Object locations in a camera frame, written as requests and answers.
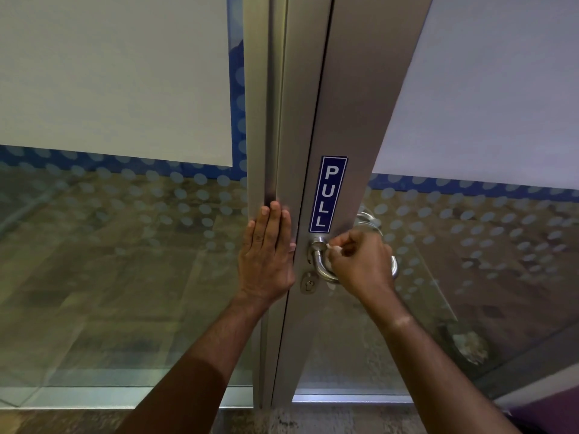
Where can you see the person's right hand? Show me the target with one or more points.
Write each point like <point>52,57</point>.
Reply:
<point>366,266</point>

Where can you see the person's left hand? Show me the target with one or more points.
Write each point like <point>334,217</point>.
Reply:
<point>264,266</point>

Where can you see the person's left little finger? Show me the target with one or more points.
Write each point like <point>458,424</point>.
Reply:
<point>252,232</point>

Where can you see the person's left middle finger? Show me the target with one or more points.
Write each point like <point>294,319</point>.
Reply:
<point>275,223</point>

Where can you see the person's left thumb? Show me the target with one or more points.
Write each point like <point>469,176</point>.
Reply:
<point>293,252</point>

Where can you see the person's right fingers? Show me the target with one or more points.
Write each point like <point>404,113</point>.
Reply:
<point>346,248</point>

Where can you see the white cleaning wipe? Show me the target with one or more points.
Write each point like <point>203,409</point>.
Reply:
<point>332,247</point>

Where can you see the person's left forearm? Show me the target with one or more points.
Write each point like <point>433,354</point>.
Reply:
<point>203,366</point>

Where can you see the person's right forearm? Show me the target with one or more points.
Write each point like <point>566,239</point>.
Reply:
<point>434,370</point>

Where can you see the silver door lock cylinder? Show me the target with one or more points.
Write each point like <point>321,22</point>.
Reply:
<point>307,282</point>

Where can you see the blue door sign sticker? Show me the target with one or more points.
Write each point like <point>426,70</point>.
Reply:
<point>328,194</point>

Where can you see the white frosted window film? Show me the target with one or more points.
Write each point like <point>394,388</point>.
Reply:
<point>488,94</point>
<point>113,76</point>

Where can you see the fixed glass panel with frame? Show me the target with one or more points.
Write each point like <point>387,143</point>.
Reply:
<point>135,244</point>

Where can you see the glass door with aluminium frame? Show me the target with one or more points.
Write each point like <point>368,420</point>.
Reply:
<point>357,108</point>

